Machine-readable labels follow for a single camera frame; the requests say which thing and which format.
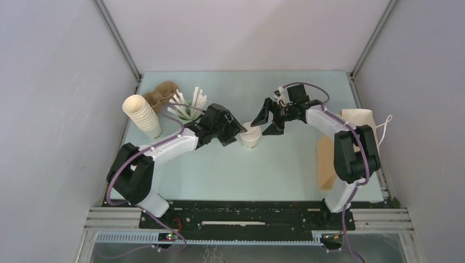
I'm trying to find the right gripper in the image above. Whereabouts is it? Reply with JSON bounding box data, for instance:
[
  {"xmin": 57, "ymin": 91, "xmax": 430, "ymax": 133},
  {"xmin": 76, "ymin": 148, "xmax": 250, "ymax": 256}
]
[{"xmin": 251, "ymin": 98, "xmax": 296, "ymax": 136}]

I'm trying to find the white plastic cup lid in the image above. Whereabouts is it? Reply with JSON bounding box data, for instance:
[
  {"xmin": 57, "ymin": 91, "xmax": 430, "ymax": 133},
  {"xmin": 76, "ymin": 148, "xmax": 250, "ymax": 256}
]
[{"xmin": 240, "ymin": 122, "xmax": 262, "ymax": 141}]

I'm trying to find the single paper cup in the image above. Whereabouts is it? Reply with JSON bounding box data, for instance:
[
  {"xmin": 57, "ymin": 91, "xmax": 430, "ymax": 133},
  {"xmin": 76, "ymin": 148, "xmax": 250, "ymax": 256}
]
[{"xmin": 239, "ymin": 135, "xmax": 259, "ymax": 149}]

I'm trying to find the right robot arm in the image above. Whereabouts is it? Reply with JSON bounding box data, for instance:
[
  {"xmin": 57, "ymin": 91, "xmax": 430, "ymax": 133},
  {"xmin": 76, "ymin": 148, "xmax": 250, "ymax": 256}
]
[{"xmin": 251, "ymin": 82, "xmax": 381, "ymax": 229}]

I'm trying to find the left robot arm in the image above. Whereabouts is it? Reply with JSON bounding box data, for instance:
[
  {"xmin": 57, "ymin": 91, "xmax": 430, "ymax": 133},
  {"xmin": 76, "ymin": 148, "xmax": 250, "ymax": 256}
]
[{"xmin": 106, "ymin": 103, "xmax": 247, "ymax": 228}]

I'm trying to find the green cup holder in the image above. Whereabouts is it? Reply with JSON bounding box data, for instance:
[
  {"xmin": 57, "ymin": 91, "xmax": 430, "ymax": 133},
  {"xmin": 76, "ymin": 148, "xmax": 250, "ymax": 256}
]
[{"xmin": 175, "ymin": 101, "xmax": 203, "ymax": 123}]

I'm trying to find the brown paper bag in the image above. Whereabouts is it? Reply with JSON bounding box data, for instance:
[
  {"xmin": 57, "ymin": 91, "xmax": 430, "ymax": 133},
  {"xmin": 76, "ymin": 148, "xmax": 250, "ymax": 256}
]
[{"xmin": 316, "ymin": 108, "xmax": 393, "ymax": 191}]

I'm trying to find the stack of paper cups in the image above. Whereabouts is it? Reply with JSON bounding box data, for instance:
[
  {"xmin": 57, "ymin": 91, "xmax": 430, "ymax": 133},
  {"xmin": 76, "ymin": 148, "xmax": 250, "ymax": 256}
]
[{"xmin": 122, "ymin": 94, "xmax": 162, "ymax": 140}]

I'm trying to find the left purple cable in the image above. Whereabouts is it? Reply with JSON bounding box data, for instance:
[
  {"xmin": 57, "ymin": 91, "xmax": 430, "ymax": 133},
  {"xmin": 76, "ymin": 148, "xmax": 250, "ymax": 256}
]
[{"xmin": 96, "ymin": 103, "xmax": 204, "ymax": 260}]

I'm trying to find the purple cable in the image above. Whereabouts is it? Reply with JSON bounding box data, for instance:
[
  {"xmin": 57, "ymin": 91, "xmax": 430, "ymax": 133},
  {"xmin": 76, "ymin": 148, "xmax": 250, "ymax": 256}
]
[
  {"xmin": 281, "ymin": 82, "xmax": 371, "ymax": 263},
  {"xmin": 96, "ymin": 103, "xmax": 204, "ymax": 260}
]

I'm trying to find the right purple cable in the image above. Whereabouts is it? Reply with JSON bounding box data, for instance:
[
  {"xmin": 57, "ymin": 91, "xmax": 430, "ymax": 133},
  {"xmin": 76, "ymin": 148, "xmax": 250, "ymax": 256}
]
[{"xmin": 281, "ymin": 82, "xmax": 371, "ymax": 263}]

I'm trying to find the black front rail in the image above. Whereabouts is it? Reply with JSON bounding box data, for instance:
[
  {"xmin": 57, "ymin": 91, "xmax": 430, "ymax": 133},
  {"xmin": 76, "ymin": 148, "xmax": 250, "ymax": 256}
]
[{"xmin": 83, "ymin": 197, "xmax": 415, "ymax": 251}]

